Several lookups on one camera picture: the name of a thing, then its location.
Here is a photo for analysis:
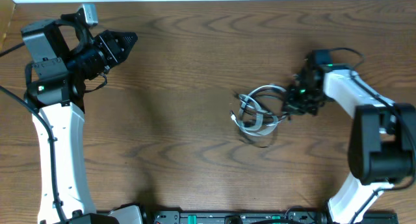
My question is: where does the black usb cable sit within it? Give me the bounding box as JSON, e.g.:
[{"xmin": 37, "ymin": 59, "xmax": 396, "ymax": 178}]
[{"xmin": 233, "ymin": 87, "xmax": 292, "ymax": 149}]

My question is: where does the white usb cable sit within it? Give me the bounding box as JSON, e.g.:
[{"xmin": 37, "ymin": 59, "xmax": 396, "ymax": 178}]
[{"xmin": 229, "ymin": 84, "xmax": 289, "ymax": 137}]

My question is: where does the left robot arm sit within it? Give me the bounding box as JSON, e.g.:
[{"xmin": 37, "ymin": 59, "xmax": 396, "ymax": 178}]
[{"xmin": 21, "ymin": 19, "xmax": 144, "ymax": 223}]

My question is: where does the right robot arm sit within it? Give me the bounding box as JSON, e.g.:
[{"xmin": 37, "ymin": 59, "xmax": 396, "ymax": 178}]
[{"xmin": 282, "ymin": 49, "xmax": 415, "ymax": 223}]

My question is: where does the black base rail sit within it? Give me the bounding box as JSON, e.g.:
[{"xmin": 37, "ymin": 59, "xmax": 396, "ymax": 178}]
[{"xmin": 142, "ymin": 209, "xmax": 398, "ymax": 224}]

